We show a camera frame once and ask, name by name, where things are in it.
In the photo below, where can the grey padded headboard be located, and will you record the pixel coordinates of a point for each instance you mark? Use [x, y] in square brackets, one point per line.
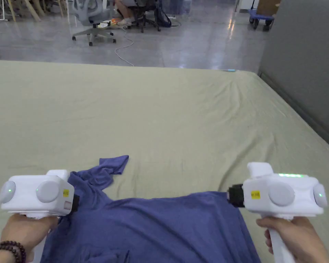
[304, 68]

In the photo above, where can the bed with pale green sheet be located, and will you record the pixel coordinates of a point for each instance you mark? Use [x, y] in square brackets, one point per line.
[153, 120]

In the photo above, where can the person's right hand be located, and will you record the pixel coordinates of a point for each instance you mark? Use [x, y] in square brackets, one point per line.
[296, 241]

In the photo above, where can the person's left forearm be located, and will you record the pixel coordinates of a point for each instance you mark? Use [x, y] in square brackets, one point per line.
[4, 253]

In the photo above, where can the dark blue shirt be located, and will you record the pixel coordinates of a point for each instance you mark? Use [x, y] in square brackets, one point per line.
[142, 227]

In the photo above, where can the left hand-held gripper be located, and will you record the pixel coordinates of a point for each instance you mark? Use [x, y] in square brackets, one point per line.
[30, 191]

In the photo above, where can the blue platform trolley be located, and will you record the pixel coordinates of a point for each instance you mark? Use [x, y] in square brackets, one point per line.
[261, 19]

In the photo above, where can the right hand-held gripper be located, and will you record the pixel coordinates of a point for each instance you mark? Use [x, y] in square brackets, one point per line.
[279, 194]

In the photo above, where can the wooden easel frame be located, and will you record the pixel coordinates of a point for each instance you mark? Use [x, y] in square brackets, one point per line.
[27, 9]

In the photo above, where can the person's left hand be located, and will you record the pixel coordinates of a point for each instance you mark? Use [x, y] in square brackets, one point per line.
[22, 233]

